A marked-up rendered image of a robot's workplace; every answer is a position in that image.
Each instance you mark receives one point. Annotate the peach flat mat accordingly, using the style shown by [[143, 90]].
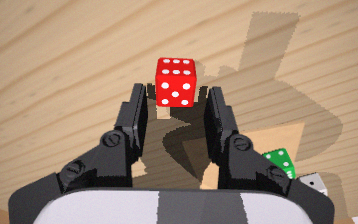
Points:
[[265, 139]]

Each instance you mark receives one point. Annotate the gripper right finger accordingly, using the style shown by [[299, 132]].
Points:
[[241, 167]]

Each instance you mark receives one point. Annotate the red die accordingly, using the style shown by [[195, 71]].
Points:
[[175, 82]]

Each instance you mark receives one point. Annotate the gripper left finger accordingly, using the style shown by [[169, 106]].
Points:
[[110, 162]]

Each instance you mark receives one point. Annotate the white die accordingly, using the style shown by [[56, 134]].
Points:
[[314, 181]]

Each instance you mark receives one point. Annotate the green die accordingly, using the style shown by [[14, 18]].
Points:
[[281, 158]]

